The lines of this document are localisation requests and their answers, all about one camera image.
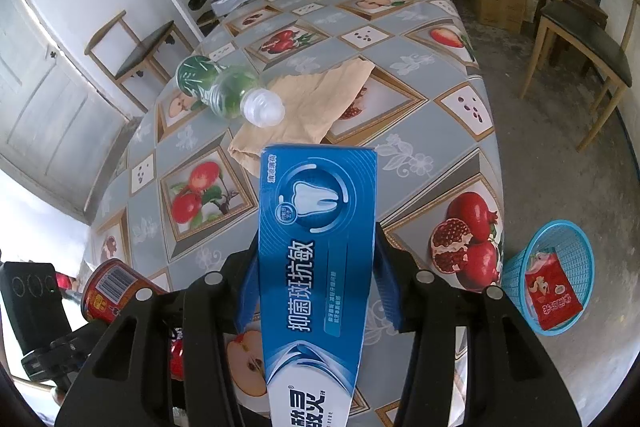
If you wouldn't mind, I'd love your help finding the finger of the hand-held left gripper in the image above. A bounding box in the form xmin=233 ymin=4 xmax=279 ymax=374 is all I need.
xmin=20 ymin=319 xmax=108 ymax=380

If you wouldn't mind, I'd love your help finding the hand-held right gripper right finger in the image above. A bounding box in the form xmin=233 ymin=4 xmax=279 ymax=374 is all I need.
xmin=374 ymin=222 xmax=583 ymax=427

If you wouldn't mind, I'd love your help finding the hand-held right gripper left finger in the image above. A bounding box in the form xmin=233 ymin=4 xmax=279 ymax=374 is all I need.
xmin=55 ymin=229 xmax=262 ymax=427

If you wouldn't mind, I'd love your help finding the red drink can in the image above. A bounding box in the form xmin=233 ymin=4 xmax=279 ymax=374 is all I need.
xmin=81 ymin=258 xmax=187 ymax=380

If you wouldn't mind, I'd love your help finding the blue toothpaste box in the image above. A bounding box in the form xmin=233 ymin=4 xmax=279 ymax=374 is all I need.
xmin=255 ymin=145 xmax=379 ymax=427

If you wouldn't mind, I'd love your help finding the red snack packet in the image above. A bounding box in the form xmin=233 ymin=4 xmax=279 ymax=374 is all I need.
xmin=525 ymin=248 xmax=583 ymax=331

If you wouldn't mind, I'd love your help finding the blue plastic basket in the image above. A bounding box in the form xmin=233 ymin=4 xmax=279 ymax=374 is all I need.
xmin=500 ymin=220 xmax=595 ymax=336

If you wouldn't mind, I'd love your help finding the beige rag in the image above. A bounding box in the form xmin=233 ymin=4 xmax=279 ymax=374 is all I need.
xmin=228 ymin=58 xmax=376 ymax=180

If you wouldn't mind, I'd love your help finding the green plastic bottle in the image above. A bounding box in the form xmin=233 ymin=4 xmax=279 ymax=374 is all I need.
xmin=175 ymin=55 xmax=286 ymax=128

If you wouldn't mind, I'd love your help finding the fruit print tablecloth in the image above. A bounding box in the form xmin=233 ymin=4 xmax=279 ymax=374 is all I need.
xmin=90 ymin=0 xmax=506 ymax=427

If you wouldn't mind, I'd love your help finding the white panelled door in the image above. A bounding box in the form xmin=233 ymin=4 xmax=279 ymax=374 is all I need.
xmin=0 ymin=0 xmax=146 ymax=224

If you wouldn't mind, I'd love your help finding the wooden chair black seat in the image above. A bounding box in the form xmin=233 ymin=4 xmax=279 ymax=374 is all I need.
xmin=519 ymin=0 xmax=640 ymax=152
xmin=84 ymin=10 xmax=193 ymax=112

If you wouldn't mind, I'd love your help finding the brown cardboard box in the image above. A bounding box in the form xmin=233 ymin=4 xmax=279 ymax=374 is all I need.
xmin=470 ymin=0 xmax=538 ymax=32

